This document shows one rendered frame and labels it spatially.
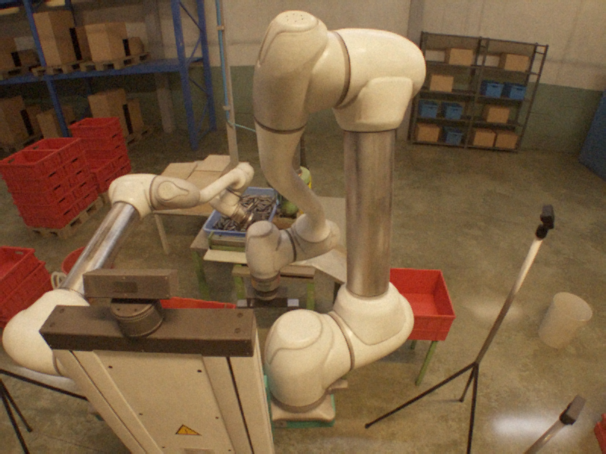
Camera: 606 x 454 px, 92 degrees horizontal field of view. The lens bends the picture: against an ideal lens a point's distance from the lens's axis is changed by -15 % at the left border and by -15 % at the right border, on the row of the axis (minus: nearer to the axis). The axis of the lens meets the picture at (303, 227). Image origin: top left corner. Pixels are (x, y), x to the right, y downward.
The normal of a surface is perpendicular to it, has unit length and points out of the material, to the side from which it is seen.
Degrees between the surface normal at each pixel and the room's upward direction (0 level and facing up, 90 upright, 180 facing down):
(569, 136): 90
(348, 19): 90
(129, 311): 0
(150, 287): 61
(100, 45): 90
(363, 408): 0
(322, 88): 108
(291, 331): 6
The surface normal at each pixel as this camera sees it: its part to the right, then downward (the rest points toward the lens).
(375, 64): 0.36, 0.32
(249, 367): 0.03, 0.56
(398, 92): 0.54, 0.42
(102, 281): 0.02, 0.09
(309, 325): -0.16, -0.80
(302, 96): 0.47, 0.74
